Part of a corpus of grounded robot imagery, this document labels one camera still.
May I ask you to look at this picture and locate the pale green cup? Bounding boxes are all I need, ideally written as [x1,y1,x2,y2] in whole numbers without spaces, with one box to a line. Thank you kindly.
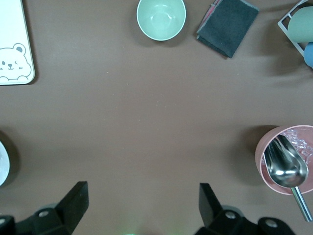
[287,6,313,43]

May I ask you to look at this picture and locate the white tray with bear print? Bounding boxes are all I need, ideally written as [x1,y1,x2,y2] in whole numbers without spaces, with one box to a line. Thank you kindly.
[0,0,36,86]

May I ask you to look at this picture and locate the clear ice cubes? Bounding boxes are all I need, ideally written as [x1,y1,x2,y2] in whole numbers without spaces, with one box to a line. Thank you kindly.
[281,129,313,167]

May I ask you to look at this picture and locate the white wire cup rack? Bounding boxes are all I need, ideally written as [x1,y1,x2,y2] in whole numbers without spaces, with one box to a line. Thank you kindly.
[277,0,313,53]

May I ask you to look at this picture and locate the white round plate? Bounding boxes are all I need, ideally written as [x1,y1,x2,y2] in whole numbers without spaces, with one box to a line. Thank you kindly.
[0,141,11,187]

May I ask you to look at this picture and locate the pale green bowl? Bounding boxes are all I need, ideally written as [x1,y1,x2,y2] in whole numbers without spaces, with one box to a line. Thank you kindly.
[136,0,187,42]

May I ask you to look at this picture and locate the dark grey folded cloth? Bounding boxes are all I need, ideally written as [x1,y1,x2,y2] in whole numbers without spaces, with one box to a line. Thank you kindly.
[196,0,259,59]

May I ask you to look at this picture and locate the pink bowl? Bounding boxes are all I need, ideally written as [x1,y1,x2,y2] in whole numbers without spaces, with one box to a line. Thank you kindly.
[255,124,313,196]

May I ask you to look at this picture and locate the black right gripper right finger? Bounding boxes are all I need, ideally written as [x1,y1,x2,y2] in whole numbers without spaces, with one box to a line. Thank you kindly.
[194,183,294,235]

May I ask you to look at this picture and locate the metal scoop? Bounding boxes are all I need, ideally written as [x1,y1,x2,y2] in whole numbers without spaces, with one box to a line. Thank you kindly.
[263,135,313,222]

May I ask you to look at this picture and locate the blue cup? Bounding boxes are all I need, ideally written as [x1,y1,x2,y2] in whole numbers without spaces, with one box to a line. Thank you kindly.
[304,42,313,68]

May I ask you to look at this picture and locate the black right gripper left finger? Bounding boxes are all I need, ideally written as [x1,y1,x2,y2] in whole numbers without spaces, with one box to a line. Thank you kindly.
[0,181,89,235]

